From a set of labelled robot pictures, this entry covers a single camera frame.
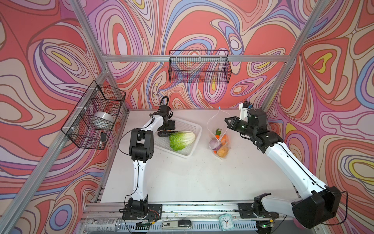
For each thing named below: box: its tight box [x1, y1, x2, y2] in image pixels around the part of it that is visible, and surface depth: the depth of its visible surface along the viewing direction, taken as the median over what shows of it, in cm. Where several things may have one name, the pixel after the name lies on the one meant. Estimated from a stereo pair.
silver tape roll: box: [92, 111, 114, 127], surface depth 73 cm
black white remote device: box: [161, 219, 193, 230], surface depth 69 cm
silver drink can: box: [84, 217, 122, 233], surface depth 68 cm
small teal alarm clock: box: [219, 214, 235, 232], surface depth 70 cm
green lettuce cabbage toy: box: [169, 130, 196, 152], surface depth 95 cm
